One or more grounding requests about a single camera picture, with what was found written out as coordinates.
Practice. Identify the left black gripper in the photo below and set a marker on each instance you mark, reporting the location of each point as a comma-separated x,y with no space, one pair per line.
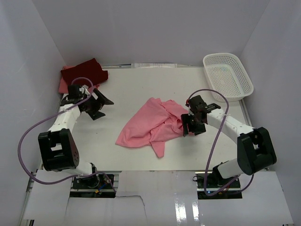
100,100

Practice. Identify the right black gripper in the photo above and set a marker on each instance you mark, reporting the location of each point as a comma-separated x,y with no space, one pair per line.
186,119

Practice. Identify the pink t shirt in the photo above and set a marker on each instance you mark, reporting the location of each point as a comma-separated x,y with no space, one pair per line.
154,123

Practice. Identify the white perforated plastic basket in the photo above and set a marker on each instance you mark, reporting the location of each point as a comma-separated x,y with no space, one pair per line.
226,74

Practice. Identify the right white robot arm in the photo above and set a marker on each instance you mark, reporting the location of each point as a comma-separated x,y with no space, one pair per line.
255,150

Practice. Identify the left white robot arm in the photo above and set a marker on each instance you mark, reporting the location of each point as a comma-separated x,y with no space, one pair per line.
57,146

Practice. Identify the folded dark red t shirt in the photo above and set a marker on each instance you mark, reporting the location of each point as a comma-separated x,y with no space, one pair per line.
90,69

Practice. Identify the folded salmon t shirt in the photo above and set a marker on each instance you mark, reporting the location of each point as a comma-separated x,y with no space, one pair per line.
63,87

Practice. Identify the white paper sheet front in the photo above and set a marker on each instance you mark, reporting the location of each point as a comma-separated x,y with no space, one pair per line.
161,198

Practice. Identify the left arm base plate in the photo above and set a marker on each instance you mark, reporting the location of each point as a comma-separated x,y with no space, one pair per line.
96,187

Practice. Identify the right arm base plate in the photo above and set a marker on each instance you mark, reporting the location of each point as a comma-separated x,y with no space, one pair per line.
230,192

